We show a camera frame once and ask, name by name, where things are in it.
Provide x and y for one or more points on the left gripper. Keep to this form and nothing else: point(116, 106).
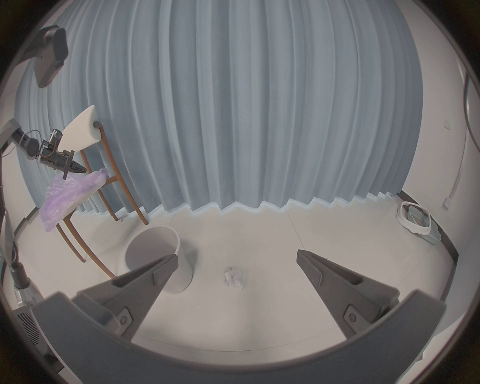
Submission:
point(56, 160)

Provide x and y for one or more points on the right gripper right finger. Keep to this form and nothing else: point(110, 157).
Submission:
point(337, 288)

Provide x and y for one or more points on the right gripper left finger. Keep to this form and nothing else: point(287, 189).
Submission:
point(138, 288)

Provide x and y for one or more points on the purple plastic bag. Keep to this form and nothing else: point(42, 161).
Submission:
point(67, 195)

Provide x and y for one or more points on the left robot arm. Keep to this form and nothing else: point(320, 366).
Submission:
point(26, 144)

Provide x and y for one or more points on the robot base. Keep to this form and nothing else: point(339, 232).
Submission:
point(26, 326)

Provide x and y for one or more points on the white trash bin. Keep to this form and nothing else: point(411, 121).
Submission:
point(176, 270)

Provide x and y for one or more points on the white cushioned wooden chair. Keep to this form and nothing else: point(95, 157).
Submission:
point(80, 129)

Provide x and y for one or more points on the crumpled white paper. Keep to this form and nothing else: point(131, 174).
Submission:
point(234, 278)

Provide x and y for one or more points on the white and green plastic tub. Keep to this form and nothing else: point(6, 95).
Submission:
point(418, 221)

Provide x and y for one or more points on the blue-grey curtain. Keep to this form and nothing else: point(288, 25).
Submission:
point(240, 105)

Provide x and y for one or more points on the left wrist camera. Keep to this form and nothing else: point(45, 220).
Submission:
point(52, 139)

